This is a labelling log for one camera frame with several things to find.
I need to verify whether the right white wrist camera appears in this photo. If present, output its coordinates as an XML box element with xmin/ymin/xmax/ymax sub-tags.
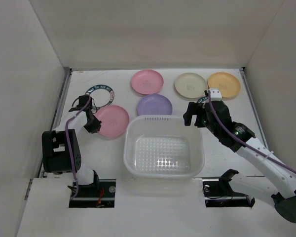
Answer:
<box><xmin>204</xmin><ymin>88</ymin><xmax>222</xmax><ymax>101</ymax></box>

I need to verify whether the aluminium rail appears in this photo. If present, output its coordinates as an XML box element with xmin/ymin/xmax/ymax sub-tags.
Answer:
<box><xmin>239</xmin><ymin>67</ymin><xmax>268</xmax><ymax>148</ymax></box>
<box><xmin>38</xmin><ymin>68</ymin><xmax>73</xmax><ymax>178</ymax></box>

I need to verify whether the right aluminium rail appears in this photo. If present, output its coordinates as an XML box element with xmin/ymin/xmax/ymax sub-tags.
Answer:
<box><xmin>239</xmin><ymin>67</ymin><xmax>268</xmax><ymax>148</ymax></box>

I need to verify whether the white plastic bin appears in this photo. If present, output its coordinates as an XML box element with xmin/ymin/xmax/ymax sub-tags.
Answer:
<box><xmin>123</xmin><ymin>115</ymin><xmax>205</xmax><ymax>178</ymax></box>

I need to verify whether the purple plate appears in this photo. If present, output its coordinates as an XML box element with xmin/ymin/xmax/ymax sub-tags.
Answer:
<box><xmin>137</xmin><ymin>94</ymin><xmax>173</xmax><ymax>116</ymax></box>

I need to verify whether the cream plate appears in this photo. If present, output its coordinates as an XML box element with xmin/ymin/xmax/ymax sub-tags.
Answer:
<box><xmin>174</xmin><ymin>73</ymin><xmax>208</xmax><ymax>99</ymax></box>

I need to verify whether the pink plate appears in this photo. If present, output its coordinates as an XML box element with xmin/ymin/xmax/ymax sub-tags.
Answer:
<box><xmin>95</xmin><ymin>105</ymin><xmax>130</xmax><ymax>138</ymax></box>
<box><xmin>131</xmin><ymin>70</ymin><xmax>164</xmax><ymax>95</ymax></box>

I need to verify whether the left aluminium rail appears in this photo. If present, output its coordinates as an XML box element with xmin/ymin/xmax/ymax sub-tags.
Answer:
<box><xmin>38</xmin><ymin>68</ymin><xmax>73</xmax><ymax>178</ymax></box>

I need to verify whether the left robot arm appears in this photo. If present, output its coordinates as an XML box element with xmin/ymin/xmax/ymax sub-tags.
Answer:
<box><xmin>41</xmin><ymin>94</ymin><xmax>102</xmax><ymax>198</ymax></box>

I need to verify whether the orange plate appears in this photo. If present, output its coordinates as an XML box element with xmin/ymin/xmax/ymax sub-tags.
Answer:
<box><xmin>208</xmin><ymin>72</ymin><xmax>241</xmax><ymax>99</ymax></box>

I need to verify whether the white plate green rim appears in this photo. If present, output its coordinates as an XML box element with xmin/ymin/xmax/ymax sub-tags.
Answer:
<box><xmin>85</xmin><ymin>84</ymin><xmax>115</xmax><ymax>110</ymax></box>
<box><xmin>197</xmin><ymin>96</ymin><xmax>208</xmax><ymax>103</ymax></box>

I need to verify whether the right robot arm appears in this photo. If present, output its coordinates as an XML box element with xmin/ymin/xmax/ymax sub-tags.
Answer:
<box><xmin>183</xmin><ymin>101</ymin><xmax>296</xmax><ymax>223</ymax></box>

